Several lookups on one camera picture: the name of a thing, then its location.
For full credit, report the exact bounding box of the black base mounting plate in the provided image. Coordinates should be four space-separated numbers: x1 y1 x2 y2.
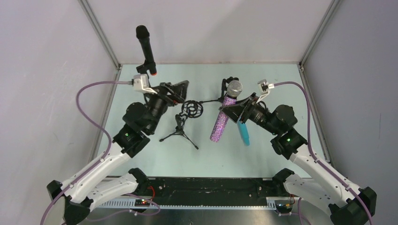
133 177 291 207

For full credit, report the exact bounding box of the blue toy microphone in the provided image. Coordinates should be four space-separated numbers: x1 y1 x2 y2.
237 121 250 146

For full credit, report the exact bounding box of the purple glitter microphone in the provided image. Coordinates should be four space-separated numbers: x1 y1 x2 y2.
210 80 244 143

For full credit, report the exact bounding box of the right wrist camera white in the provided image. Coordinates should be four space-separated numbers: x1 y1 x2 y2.
256 79 275 103

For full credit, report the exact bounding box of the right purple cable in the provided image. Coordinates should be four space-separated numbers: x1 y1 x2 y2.
272 82 374 225

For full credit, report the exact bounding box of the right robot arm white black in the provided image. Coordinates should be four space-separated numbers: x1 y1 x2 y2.
220 94 377 225

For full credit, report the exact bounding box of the black microphone orange end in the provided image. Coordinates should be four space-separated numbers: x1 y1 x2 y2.
136 25 157 75

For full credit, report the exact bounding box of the tripod stand with clip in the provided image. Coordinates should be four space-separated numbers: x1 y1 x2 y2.
199 76 239 104

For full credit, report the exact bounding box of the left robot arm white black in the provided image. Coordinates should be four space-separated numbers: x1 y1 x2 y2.
40 75 189 225

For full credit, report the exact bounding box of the aluminium frame rail front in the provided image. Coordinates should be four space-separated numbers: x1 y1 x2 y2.
71 177 353 210

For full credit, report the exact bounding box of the tripod stand with shock mount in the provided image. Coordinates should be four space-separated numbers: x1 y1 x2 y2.
159 100 204 150

